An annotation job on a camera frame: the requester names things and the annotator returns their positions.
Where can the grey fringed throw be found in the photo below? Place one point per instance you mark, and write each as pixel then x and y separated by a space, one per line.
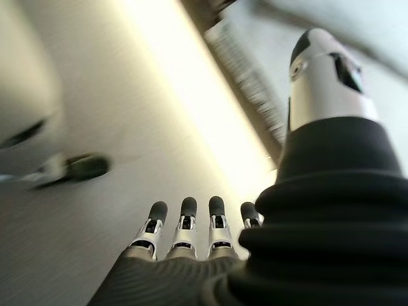
pixel 245 83

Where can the blurred dark green object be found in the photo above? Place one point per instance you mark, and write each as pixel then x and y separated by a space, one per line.
pixel 79 167

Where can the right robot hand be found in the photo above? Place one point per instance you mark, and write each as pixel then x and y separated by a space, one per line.
pixel 318 223

